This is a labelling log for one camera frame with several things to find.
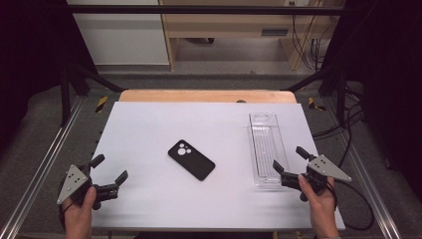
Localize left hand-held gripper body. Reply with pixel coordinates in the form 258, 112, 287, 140
57, 163, 120, 211

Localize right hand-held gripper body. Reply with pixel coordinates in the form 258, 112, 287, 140
281, 154, 352, 202

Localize person's left hand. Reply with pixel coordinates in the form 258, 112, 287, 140
63, 186, 98, 231

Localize person's right hand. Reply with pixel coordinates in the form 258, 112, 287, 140
298, 173, 337, 230

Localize clear plastic tray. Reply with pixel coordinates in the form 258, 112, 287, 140
248, 112, 292, 190

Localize yellow black tape marker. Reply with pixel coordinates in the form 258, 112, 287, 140
308, 97, 326, 113
96, 96, 109, 114

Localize white table cover sheet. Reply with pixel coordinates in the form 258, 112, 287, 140
90, 101, 346, 232

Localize black metal stand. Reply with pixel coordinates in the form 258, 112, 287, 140
282, 64, 347, 127
59, 63, 125, 127

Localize black curtain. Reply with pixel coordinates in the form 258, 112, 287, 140
0, 0, 99, 147
322, 0, 422, 193

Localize white cabinet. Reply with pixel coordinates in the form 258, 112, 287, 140
66, 0, 170, 66

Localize wooden desk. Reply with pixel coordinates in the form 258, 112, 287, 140
158, 0, 346, 72

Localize right hand-held gripper cable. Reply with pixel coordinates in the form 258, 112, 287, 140
326, 183, 338, 211

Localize hand-held gripper cable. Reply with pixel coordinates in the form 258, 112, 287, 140
58, 201, 75, 231
326, 183, 338, 211

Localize left hand-held gripper cable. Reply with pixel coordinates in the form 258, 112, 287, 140
58, 201, 75, 231

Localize aluminium floor rail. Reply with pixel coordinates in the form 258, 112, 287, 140
322, 99, 402, 239
0, 97, 84, 239

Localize black floor cable loop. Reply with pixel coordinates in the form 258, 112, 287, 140
329, 106, 375, 232

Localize black hanging desk cables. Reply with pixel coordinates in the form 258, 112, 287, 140
290, 2, 336, 72

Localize black horizontal frame bar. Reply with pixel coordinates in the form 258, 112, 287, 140
64, 4, 347, 16

